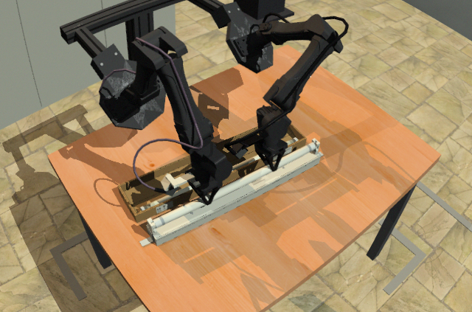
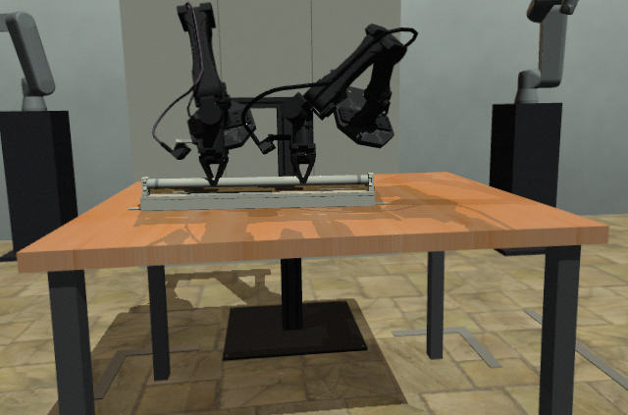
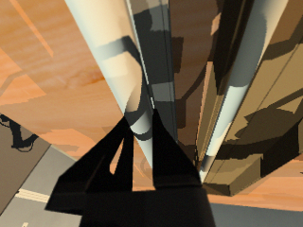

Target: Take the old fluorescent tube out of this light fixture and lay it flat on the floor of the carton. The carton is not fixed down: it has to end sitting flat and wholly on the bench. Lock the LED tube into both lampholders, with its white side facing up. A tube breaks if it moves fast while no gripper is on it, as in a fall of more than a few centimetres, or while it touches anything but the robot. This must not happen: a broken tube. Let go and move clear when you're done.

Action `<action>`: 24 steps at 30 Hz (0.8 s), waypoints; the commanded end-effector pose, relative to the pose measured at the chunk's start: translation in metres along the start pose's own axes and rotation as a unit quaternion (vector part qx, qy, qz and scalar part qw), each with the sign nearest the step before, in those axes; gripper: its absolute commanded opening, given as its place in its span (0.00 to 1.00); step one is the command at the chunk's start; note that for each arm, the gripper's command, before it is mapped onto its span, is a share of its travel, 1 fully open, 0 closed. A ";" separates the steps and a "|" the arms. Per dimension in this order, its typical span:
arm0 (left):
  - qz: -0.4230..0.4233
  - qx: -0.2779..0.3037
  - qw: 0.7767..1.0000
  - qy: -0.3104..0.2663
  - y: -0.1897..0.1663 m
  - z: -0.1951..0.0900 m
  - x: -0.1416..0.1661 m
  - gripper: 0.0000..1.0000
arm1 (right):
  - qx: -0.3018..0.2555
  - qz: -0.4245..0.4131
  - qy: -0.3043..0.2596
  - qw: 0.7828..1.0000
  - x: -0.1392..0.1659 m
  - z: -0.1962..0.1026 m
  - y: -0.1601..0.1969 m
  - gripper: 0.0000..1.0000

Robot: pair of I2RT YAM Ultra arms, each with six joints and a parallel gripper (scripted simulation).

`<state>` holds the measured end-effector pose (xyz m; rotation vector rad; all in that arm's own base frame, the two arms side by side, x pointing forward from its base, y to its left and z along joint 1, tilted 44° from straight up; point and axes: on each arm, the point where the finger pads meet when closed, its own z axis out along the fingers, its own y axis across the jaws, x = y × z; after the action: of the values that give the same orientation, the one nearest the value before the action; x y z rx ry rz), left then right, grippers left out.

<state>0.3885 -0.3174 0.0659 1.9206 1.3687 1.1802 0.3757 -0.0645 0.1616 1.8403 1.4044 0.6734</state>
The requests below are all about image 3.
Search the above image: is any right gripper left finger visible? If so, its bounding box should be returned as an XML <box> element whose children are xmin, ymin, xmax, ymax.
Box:
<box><xmin>51</xmin><ymin>116</ymin><xmax>134</xmax><ymax>194</ymax></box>

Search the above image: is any brown cardboard carton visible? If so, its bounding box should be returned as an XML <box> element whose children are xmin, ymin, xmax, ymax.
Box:
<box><xmin>193</xmin><ymin>0</ymin><xmax>303</xmax><ymax>197</ymax></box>

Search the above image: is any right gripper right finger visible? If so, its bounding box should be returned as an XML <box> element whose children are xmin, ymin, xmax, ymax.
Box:
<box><xmin>152</xmin><ymin>109</ymin><xmax>203</xmax><ymax>189</ymax></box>

